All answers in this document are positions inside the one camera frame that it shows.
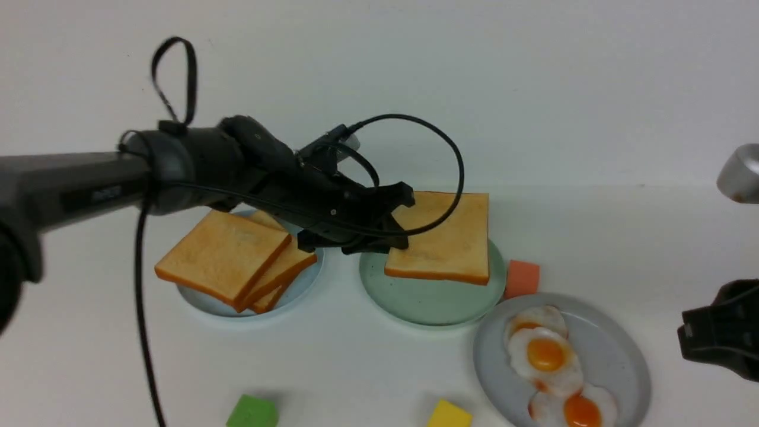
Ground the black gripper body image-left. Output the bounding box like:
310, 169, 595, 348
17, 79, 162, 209
241, 142, 379, 252

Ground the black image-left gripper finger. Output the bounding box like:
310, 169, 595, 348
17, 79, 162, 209
362, 182, 415, 217
341, 229, 409, 255

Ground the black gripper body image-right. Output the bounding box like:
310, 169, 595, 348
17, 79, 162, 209
678, 279, 758, 382

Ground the toast slice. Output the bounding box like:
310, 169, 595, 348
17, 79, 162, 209
384, 193, 490, 285
249, 278, 295, 314
243, 236, 317, 311
154, 211, 292, 313

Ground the grey speckled plate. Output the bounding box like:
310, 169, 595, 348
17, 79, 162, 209
471, 294, 652, 426

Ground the fried egg back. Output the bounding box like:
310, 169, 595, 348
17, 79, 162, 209
504, 305, 569, 343

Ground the fried egg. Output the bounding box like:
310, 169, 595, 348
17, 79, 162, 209
504, 305, 569, 343
505, 327, 585, 398
528, 384, 619, 426

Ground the green plate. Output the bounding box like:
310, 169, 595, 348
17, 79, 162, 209
359, 241, 506, 329

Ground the light blue plate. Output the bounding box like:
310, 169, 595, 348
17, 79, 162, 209
177, 209, 326, 318

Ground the orange cube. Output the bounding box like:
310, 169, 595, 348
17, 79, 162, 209
503, 260, 540, 299

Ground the fried egg front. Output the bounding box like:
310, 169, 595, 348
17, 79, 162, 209
528, 384, 619, 426

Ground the fried egg middle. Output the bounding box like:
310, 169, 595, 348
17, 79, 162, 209
505, 327, 585, 398

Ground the yellow cube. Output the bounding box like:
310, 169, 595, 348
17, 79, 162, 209
426, 399, 473, 427

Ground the green cube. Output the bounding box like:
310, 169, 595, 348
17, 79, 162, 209
225, 394, 279, 427

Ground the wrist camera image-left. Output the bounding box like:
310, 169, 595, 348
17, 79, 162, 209
296, 125, 361, 174

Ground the silver wrist camera image-right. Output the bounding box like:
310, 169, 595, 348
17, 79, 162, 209
717, 144, 758, 205

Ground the black cable image-left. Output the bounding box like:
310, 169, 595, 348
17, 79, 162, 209
135, 36, 465, 426

